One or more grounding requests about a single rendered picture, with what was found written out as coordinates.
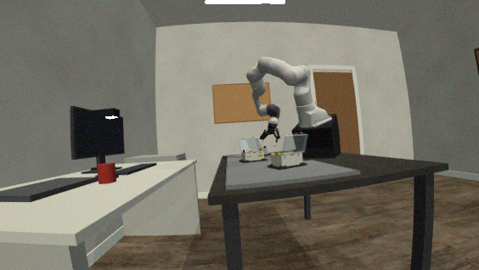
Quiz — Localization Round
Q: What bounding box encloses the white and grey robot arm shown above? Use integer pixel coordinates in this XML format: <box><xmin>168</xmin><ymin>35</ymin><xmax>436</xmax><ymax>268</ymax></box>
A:
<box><xmin>246</xmin><ymin>57</ymin><xmax>332</xmax><ymax>128</ymax></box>

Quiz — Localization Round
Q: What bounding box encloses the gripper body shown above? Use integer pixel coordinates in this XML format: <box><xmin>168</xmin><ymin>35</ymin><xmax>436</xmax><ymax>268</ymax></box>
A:
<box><xmin>267</xmin><ymin>123</ymin><xmax>276</xmax><ymax>134</ymax></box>

